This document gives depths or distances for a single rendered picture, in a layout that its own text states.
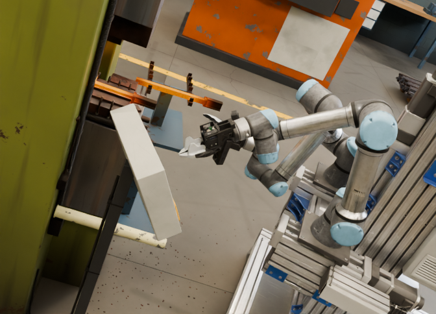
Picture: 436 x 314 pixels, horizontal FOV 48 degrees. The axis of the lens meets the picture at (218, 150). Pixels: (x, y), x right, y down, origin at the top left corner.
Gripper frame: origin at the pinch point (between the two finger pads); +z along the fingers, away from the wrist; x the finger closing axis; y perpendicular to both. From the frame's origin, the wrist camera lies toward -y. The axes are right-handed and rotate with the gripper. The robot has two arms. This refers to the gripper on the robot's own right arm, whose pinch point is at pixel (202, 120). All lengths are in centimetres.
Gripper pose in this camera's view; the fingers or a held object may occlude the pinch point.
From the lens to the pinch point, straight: 209.5
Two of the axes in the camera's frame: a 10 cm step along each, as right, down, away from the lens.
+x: 0.3, -5.2, 8.6
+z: -9.3, -3.2, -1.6
